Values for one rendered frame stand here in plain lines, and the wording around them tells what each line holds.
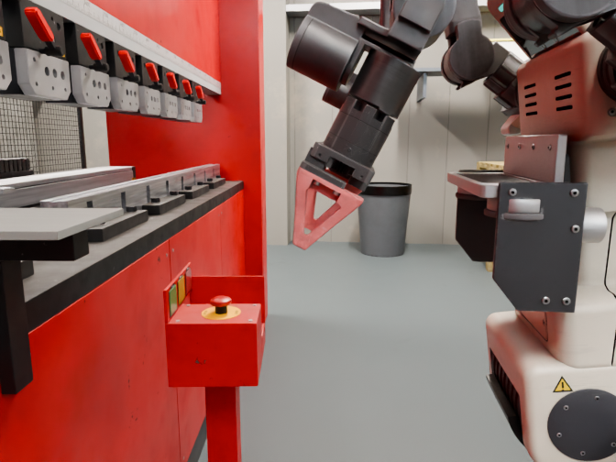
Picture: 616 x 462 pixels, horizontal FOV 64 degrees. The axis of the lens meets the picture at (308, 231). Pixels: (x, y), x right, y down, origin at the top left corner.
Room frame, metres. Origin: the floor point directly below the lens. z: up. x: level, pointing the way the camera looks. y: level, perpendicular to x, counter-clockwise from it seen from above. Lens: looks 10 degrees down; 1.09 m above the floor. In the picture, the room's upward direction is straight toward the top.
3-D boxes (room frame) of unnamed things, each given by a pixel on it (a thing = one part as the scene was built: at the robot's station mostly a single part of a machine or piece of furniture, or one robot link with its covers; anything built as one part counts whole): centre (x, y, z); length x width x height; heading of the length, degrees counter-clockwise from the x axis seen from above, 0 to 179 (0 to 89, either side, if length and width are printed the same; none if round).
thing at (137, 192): (1.86, 0.52, 0.92); 1.68 x 0.06 x 0.10; 179
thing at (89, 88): (1.17, 0.53, 1.26); 0.15 x 0.09 x 0.17; 179
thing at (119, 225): (1.20, 0.47, 0.89); 0.30 x 0.05 x 0.03; 179
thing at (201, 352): (0.91, 0.17, 0.75); 0.20 x 0.16 x 0.18; 1
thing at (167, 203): (1.60, 0.47, 0.89); 0.30 x 0.05 x 0.03; 179
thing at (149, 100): (1.57, 0.53, 1.26); 0.15 x 0.09 x 0.17; 179
